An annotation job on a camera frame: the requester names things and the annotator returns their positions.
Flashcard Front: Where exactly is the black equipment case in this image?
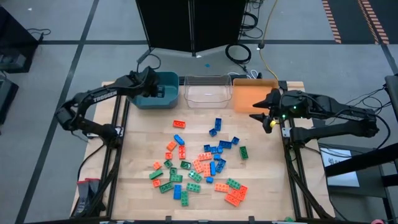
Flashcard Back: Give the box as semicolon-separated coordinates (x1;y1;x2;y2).
0;77;19;125

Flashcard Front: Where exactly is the black stand frame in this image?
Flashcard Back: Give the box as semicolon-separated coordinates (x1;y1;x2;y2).
325;141;398;224

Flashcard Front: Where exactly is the coiled black cable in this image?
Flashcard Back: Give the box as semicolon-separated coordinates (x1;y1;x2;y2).
224;43;252;65

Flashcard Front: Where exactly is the clear plastic bin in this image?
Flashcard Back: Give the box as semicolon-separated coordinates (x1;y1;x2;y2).
183;73;234;109

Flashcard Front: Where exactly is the black cabinet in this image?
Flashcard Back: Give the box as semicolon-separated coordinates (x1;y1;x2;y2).
0;6;40;74

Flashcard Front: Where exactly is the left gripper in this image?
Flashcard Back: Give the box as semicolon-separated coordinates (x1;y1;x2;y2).
136;65;166;98

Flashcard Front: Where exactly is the black folding screen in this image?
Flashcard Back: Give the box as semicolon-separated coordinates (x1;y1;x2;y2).
136;0;247;65

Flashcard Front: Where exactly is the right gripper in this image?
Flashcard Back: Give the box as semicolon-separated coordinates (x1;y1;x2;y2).
249;88;299;134

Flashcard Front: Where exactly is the yellow extension cable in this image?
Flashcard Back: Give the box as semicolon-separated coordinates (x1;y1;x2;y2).
259;0;280;81

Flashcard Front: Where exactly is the black cable bundle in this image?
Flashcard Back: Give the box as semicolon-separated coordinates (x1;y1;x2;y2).
241;0;265;40

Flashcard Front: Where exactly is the white cable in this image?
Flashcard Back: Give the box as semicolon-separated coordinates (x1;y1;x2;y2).
228;70;259;80

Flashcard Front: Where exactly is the black floor cable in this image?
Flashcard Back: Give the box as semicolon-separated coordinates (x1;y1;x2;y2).
26;27;52;43

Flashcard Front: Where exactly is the orange plastic bin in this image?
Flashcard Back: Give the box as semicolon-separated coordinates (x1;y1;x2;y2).
232;78;280;114

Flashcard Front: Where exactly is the teal plastic bin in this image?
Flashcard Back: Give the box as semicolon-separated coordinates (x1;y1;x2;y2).
126;71;180;110

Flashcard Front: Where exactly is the black tool with red top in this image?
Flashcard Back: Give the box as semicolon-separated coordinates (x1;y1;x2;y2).
86;177;107;213
76;179;91;215

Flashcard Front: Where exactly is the black upright panel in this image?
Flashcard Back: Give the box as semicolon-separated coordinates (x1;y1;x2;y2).
384;74;398;125

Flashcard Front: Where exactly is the pile of toy bricks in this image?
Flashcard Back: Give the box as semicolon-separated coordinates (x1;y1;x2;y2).
70;80;335;224

